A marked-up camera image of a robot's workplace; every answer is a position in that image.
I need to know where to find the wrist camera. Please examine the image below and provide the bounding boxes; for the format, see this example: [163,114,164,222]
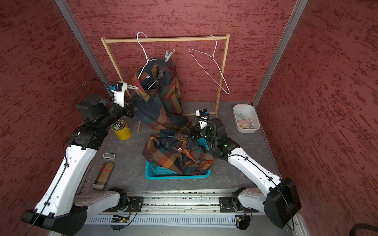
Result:
[109,81,128,107]
[195,108,210,129]

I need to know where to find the teal plastic basket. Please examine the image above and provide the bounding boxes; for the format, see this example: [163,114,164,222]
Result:
[145,138,211,180]

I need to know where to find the yellow pen cup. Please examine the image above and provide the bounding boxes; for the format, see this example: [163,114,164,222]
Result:
[111,120,132,140]

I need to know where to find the wooden clothes rack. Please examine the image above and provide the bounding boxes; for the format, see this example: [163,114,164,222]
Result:
[100,33,230,118]

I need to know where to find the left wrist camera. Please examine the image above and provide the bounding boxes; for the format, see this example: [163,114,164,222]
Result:
[109,81,128,107]

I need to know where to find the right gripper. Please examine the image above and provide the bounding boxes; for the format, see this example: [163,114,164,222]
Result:
[183,120,218,145]

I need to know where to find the plaid shirt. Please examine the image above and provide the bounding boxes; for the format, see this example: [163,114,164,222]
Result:
[142,132,215,176]
[132,59,188,137]

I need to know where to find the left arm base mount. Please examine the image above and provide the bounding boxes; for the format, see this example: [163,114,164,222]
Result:
[106,196,144,213]

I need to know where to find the white plastic tray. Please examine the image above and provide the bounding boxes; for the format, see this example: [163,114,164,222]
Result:
[233,104,260,133]

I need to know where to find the white wire hanger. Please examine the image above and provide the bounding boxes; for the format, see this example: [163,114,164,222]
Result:
[136,31,158,80]
[189,35,230,94]

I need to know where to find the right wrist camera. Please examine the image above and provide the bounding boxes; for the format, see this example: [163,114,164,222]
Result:
[195,108,210,129]

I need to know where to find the white clothespin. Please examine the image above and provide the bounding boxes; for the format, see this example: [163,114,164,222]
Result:
[127,84,138,90]

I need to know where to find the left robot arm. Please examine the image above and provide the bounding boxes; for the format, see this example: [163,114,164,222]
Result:
[21,94,135,236]

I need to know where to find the aluminium rail frame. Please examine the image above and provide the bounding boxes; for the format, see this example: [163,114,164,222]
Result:
[74,189,299,230]

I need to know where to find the clothespins in tray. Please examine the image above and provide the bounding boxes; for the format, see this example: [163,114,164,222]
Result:
[236,113,257,129]

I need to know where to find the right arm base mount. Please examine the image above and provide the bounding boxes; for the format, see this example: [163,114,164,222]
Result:
[219,197,258,213]

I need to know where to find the grey clothespin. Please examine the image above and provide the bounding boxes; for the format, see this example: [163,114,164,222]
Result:
[164,49,175,63]

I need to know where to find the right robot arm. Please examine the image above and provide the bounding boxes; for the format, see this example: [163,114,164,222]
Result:
[182,117,302,228]

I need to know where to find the small white box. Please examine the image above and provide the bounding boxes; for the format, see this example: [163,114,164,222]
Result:
[102,153,116,160]

